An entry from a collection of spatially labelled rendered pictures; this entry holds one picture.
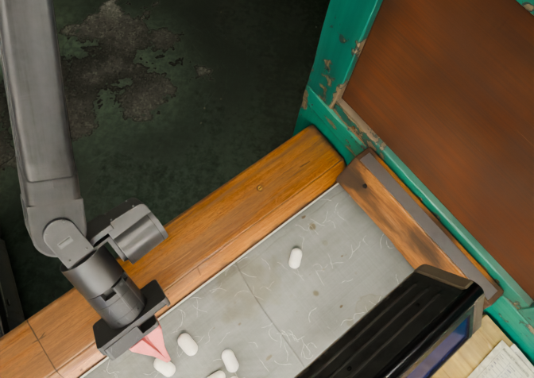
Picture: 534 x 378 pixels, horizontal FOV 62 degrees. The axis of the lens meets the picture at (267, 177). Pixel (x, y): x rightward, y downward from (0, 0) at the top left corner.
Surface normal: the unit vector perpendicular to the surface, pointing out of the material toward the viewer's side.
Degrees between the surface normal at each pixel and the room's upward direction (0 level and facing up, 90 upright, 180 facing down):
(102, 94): 0
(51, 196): 43
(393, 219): 67
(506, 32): 91
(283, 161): 0
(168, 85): 0
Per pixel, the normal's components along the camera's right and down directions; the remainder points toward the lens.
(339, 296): 0.07, -0.37
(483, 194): -0.78, 0.55
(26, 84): 0.51, 0.20
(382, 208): -0.69, 0.37
